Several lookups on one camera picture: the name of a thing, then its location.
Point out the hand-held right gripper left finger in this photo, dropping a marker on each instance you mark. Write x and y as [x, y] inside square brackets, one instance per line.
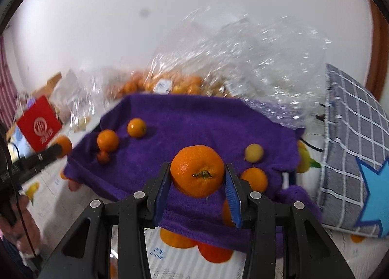
[161, 197]

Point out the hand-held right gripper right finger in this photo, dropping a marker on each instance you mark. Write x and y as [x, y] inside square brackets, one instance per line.
[232, 197]

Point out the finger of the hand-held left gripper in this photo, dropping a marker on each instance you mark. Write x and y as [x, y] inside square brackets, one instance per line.
[36, 160]

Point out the medium orange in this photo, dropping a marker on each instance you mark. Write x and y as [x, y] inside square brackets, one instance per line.
[108, 140]
[256, 179]
[225, 213]
[66, 144]

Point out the large orange with stem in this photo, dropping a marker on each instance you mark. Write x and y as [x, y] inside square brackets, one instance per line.
[194, 175]

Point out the small round yellow fruit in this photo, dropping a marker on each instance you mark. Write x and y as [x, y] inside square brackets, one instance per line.
[254, 152]

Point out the large reddish orange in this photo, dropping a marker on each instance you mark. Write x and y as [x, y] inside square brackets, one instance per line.
[214, 253]

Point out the tiny dark orange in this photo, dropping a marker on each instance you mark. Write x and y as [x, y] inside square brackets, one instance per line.
[103, 156]

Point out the small yellow-orange orange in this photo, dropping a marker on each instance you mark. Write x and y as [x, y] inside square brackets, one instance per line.
[136, 127]

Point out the clear bag of yellow fruits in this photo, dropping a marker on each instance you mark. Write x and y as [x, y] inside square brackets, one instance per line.
[218, 89]

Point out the clear plastic bag of oranges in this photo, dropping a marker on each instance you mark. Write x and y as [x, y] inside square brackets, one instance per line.
[182, 87]

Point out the person's left hand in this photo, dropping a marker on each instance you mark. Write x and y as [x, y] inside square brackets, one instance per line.
[30, 230]

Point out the red paper bag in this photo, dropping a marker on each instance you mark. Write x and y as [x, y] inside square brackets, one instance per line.
[39, 127]

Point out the fruit printed bedsheet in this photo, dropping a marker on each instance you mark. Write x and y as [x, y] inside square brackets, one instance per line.
[76, 206]

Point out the cardboard boxes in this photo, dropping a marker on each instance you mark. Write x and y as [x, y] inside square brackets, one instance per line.
[48, 86]

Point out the crumpled clear plastic bag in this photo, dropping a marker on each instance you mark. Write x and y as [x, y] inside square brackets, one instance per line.
[88, 99]

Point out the purple towel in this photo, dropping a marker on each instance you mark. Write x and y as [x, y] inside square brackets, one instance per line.
[188, 121]

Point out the striped pink curtain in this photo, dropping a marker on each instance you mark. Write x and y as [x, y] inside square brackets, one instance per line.
[7, 84]

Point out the clear plastic bag of fruit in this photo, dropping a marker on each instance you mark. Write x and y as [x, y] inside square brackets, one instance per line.
[258, 69]

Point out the grey checked pillow blue star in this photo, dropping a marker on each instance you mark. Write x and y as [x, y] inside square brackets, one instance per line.
[349, 130]

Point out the brown wooden door frame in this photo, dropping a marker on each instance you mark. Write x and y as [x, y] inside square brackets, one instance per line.
[378, 54]

